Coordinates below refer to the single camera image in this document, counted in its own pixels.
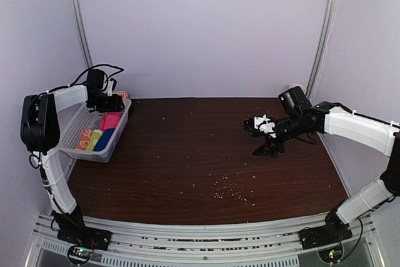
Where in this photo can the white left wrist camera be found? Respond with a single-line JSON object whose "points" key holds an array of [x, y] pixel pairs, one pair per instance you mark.
{"points": [[111, 86]]}

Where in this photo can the left aluminium post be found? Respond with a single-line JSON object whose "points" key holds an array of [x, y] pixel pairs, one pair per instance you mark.
{"points": [[83, 41]]}

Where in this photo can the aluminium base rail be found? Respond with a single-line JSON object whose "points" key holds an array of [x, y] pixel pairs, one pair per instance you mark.
{"points": [[271, 243]]}

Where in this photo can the red white bowl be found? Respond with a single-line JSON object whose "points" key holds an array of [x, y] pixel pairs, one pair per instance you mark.
{"points": [[123, 94]]}

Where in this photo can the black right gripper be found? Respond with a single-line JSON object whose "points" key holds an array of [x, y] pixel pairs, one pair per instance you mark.
{"points": [[269, 148]]}

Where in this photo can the aluminium post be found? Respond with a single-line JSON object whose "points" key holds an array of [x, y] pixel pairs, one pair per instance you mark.
{"points": [[83, 41], [322, 48]]}

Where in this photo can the pink towel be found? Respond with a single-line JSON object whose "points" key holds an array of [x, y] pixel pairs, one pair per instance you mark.
{"points": [[109, 121]]}

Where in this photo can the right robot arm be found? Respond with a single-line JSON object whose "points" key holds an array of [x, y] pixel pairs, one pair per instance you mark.
{"points": [[365, 151]]}

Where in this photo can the beige printed mug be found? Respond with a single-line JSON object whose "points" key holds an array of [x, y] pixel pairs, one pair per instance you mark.
{"points": [[293, 85]]}

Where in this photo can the white plastic basket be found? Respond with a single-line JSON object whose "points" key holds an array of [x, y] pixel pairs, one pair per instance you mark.
{"points": [[85, 119]]}

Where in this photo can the blue rolled towel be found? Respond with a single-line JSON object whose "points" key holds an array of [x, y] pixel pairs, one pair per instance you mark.
{"points": [[103, 140]]}

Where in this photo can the orange bunny towel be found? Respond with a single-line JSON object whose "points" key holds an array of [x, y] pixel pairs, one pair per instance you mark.
{"points": [[84, 139]]}

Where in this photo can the right aluminium post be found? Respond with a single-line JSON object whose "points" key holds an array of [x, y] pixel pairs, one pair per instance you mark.
{"points": [[322, 48]]}

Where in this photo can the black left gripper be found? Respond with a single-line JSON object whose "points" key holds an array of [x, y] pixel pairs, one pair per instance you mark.
{"points": [[115, 105]]}

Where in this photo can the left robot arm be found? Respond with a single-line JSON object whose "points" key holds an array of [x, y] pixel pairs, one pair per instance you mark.
{"points": [[40, 133]]}

